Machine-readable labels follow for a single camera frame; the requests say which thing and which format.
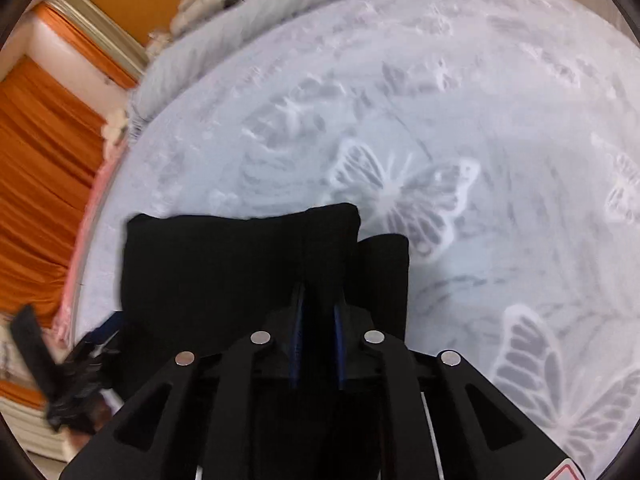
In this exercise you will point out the white flower plush cushion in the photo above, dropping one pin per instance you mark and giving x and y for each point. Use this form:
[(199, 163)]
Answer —
[(114, 127)]

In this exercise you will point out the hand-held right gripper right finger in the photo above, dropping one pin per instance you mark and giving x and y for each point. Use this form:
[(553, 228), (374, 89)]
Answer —
[(340, 345)]

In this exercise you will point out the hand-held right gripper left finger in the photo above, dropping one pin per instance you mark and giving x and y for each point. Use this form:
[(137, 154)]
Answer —
[(298, 340)]

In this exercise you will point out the grey duvet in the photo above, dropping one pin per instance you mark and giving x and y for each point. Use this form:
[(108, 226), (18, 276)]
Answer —
[(240, 30)]

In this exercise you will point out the dark grey bolster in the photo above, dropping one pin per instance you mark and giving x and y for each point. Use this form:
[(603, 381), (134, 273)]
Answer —
[(232, 2)]

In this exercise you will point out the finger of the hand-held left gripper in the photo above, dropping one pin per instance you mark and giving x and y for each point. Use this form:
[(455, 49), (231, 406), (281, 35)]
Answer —
[(107, 332)]

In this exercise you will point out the black pants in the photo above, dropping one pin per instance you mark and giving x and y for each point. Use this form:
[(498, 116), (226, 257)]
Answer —
[(225, 260)]

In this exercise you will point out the orange curtain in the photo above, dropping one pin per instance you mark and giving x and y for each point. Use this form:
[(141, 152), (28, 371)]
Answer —
[(45, 160)]

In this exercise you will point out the cream wall moulding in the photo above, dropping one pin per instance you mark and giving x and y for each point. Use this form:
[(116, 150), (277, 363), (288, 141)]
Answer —
[(100, 30)]

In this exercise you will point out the pink blanket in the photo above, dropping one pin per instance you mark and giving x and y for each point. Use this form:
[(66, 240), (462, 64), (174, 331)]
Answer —
[(85, 240)]

